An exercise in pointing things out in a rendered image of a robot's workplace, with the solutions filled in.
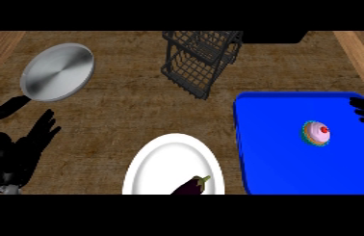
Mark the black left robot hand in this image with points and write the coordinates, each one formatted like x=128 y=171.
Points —
x=25 y=146

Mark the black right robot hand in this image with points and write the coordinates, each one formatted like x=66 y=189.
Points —
x=358 y=107

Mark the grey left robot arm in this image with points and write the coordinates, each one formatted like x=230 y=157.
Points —
x=7 y=189

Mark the pink frosted cupcake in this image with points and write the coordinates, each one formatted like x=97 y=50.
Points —
x=315 y=133

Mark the blue tray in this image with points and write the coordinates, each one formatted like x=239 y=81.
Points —
x=302 y=150

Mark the silver frying pan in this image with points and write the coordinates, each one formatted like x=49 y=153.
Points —
x=56 y=71

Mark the white plate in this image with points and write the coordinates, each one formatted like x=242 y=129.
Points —
x=172 y=166

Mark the purple eggplant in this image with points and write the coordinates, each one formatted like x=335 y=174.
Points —
x=190 y=186

